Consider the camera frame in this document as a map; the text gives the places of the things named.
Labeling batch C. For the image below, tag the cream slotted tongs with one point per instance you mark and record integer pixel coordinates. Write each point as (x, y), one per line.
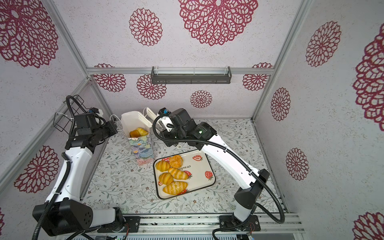
(146, 118)

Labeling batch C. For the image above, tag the long braided bread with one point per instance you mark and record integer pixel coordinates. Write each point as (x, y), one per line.
(135, 134)

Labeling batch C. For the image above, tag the striped croissant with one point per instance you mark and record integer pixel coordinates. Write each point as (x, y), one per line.
(142, 132)

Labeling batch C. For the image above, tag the round yellow bun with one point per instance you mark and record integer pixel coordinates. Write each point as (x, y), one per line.
(165, 179)
(162, 166)

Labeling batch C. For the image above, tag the floral paper bag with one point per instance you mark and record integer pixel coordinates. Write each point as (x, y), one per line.
(141, 147)

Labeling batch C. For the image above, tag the large oval striped loaf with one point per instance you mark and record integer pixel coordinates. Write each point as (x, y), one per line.
(175, 188)

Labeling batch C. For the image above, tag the black wire basket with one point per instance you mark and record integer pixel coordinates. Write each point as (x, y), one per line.
(62, 120)

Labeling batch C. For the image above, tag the orange croissant bread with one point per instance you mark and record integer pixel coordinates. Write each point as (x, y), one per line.
(176, 161)

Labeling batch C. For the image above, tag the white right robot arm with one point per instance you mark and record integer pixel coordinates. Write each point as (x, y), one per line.
(251, 181)

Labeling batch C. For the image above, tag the striped roll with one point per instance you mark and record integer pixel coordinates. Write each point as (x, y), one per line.
(178, 174)

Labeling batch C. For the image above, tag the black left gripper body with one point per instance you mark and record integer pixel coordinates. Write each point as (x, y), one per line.
(106, 131)

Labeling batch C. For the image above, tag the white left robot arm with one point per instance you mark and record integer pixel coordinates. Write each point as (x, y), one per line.
(63, 213)

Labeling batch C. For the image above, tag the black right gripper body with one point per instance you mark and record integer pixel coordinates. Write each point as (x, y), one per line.
(172, 138)

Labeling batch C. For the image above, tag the white strawberry tray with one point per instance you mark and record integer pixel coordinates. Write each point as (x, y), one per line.
(198, 168)

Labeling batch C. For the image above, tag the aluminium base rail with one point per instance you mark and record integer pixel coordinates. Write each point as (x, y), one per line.
(205, 227)

